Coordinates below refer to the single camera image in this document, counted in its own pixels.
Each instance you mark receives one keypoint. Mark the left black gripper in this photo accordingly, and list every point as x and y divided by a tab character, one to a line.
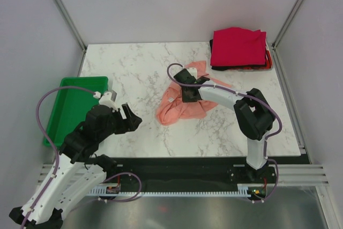
133	121

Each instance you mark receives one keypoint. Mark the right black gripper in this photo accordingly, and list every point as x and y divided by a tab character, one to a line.
186	99

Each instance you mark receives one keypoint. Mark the pink t shirt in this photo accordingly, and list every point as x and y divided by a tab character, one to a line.
172	108

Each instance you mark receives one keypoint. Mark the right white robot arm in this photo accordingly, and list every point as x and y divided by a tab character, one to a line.
255	119

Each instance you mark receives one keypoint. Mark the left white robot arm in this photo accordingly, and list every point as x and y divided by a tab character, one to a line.
56	196

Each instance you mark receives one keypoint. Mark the folded red t shirt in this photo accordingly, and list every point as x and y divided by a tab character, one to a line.
237	32

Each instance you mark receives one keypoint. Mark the green plastic tray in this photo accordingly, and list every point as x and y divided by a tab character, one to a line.
71	105

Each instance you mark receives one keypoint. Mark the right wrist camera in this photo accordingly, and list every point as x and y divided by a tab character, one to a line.
193	72

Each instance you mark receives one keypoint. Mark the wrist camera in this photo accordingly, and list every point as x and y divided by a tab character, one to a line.
108	99
193	72

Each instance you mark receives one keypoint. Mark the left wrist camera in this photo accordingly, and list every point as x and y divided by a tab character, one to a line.
108	99

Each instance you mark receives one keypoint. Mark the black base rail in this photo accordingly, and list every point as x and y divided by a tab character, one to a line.
188	174

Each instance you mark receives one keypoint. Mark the white slotted cable duct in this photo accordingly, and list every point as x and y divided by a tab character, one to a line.
109	191

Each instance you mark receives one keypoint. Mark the left aluminium frame post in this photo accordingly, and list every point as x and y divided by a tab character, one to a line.
68	20

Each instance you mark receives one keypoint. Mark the aluminium frame post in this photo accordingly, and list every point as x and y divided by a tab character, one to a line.
68	20
292	14

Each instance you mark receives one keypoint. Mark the right aluminium frame post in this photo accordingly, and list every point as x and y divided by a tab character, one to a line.
292	14

